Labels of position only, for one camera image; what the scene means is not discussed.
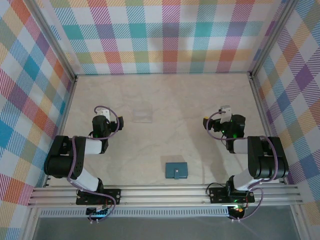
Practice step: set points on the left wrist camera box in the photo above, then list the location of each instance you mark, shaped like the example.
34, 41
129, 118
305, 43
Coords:
104, 112

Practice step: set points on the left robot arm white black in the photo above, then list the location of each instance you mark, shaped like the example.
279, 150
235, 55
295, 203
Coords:
60, 165

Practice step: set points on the right controller circuit board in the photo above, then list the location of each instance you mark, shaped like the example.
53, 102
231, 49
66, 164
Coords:
238, 211

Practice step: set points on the teal leather card holder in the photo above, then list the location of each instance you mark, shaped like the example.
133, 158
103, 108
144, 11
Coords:
172, 170

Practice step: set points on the aluminium table side rail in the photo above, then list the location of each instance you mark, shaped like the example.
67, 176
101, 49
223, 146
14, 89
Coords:
263, 117
64, 117

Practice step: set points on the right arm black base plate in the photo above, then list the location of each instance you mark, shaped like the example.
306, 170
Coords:
217, 196

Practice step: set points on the left controller circuit board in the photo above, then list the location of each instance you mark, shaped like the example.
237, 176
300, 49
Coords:
98, 212

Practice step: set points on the aluminium frame leg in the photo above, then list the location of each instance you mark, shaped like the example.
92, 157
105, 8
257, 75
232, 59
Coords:
29, 225
300, 225

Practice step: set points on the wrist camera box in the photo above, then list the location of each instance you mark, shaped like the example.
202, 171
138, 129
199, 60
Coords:
104, 112
225, 113

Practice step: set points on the aluminium corner frame post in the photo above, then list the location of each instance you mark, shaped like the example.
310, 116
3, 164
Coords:
272, 37
53, 42

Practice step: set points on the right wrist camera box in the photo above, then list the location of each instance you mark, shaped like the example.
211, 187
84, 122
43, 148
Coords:
225, 113

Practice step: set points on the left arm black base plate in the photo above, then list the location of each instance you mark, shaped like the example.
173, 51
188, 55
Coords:
115, 196

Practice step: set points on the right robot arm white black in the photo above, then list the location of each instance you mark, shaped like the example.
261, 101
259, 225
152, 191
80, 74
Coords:
270, 167

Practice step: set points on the aluminium mounting rail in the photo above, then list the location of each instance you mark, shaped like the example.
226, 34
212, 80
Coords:
162, 197

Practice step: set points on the controller circuit board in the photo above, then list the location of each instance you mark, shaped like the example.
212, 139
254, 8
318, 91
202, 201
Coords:
238, 211
98, 212

